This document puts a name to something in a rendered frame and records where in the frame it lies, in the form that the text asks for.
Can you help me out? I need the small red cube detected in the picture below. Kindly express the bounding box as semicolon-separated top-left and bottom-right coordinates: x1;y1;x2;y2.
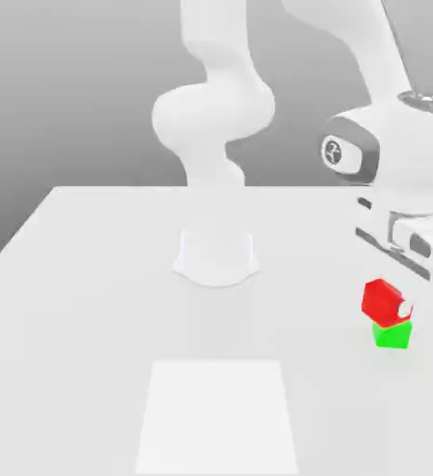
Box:
361;277;414;329

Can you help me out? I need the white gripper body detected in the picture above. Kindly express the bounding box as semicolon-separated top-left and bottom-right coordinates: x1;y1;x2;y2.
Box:
354;225;433;311

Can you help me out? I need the small green cube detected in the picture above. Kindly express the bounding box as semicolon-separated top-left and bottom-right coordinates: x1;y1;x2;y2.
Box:
372;318;413;350

